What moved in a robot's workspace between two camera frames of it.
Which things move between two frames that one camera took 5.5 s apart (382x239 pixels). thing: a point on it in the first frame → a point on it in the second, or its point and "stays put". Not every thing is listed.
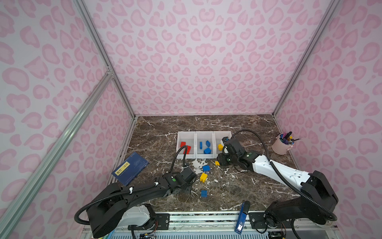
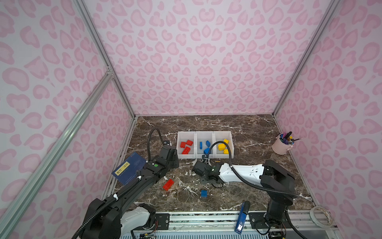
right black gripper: x=221 y=159 → x=201 y=179
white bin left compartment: x=190 y=138 stays put
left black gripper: x=189 y=188 → x=176 y=161
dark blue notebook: x=130 y=168 stays put
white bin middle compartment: x=203 y=136 stays put
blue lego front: x=204 y=193 stays put
